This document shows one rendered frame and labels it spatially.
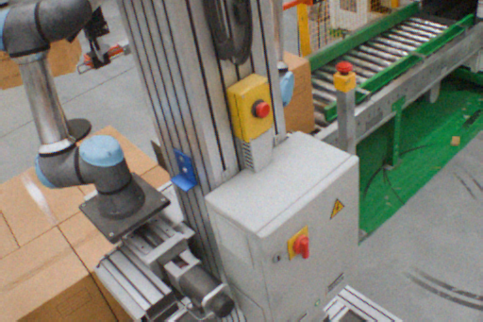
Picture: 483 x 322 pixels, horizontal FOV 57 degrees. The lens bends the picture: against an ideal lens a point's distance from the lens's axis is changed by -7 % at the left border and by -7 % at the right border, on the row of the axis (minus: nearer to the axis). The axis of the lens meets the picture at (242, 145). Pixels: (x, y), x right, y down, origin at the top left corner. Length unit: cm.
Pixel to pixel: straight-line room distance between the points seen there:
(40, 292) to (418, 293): 173
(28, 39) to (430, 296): 203
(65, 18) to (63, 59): 231
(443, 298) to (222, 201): 156
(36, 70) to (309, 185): 79
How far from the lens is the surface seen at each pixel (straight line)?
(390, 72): 285
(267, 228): 102
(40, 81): 136
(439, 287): 247
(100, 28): 186
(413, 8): 380
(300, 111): 234
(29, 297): 210
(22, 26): 132
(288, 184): 112
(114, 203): 142
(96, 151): 134
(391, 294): 241
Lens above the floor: 197
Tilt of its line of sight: 36 degrees down
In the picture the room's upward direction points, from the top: 11 degrees counter-clockwise
